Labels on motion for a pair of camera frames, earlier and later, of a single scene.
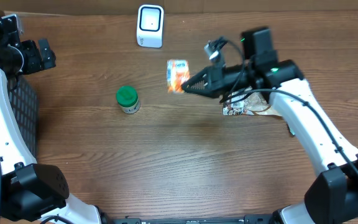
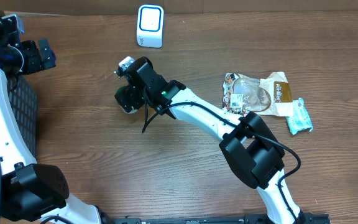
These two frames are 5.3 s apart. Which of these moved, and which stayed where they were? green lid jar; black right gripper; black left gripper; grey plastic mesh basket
Moved: black right gripper
Stayed: grey plastic mesh basket; black left gripper; green lid jar
